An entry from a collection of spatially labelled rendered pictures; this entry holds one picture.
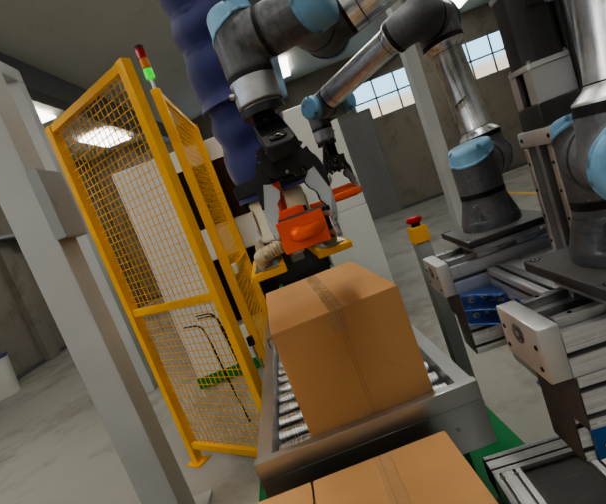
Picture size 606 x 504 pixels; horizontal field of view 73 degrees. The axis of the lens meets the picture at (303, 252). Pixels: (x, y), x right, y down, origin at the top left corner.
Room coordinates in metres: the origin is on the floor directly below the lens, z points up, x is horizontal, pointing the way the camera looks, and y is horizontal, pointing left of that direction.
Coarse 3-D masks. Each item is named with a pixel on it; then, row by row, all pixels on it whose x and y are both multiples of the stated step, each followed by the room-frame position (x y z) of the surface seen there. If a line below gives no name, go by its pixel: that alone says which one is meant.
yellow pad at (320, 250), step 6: (342, 240) 1.13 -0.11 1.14; (348, 240) 1.11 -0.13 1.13; (312, 246) 1.25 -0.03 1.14; (318, 246) 1.17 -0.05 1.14; (324, 246) 1.12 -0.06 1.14; (330, 246) 1.12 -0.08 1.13; (336, 246) 1.10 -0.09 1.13; (342, 246) 1.10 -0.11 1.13; (348, 246) 1.10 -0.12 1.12; (312, 252) 1.24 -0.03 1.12; (318, 252) 1.10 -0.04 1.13; (324, 252) 1.10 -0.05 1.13; (330, 252) 1.10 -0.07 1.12; (336, 252) 1.10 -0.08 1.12
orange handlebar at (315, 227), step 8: (344, 192) 1.31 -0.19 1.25; (352, 192) 1.31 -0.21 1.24; (360, 192) 1.33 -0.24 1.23; (336, 200) 1.31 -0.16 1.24; (288, 216) 0.92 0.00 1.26; (304, 224) 0.61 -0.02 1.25; (312, 224) 0.61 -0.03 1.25; (320, 224) 0.61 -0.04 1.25; (296, 232) 0.61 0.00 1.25; (304, 232) 0.61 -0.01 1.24; (312, 232) 0.61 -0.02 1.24; (320, 232) 0.62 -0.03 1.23; (296, 240) 0.62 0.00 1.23
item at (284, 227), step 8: (312, 208) 0.69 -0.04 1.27; (320, 208) 0.63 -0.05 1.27; (296, 216) 0.63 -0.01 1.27; (304, 216) 0.62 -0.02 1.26; (312, 216) 0.62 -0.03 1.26; (320, 216) 0.62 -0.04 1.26; (280, 224) 0.62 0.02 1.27; (288, 224) 0.62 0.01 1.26; (296, 224) 0.62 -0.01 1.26; (280, 232) 0.62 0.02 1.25; (288, 232) 0.62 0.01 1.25; (328, 232) 0.62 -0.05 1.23; (288, 240) 0.62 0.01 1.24; (304, 240) 0.62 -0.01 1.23; (312, 240) 0.62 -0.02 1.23; (320, 240) 0.62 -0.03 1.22; (288, 248) 0.62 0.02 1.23; (296, 248) 0.62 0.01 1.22; (304, 248) 0.62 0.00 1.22
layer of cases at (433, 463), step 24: (384, 456) 1.05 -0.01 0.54; (408, 456) 1.01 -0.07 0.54; (432, 456) 0.98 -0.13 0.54; (456, 456) 0.95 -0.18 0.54; (336, 480) 1.02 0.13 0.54; (360, 480) 0.99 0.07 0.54; (384, 480) 0.96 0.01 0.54; (408, 480) 0.93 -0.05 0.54; (432, 480) 0.90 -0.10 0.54; (456, 480) 0.88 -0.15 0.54; (480, 480) 0.85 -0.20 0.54
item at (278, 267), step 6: (276, 258) 1.24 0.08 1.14; (282, 258) 1.25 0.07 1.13; (276, 264) 1.12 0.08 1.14; (282, 264) 1.11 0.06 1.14; (252, 270) 1.22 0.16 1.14; (258, 270) 1.13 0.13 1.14; (264, 270) 1.11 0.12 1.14; (270, 270) 1.09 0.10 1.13; (276, 270) 1.09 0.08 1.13; (282, 270) 1.09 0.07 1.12; (252, 276) 1.10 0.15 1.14; (258, 276) 1.09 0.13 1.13; (264, 276) 1.09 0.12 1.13; (270, 276) 1.09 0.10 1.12; (252, 282) 1.09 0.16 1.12; (258, 282) 1.09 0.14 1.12
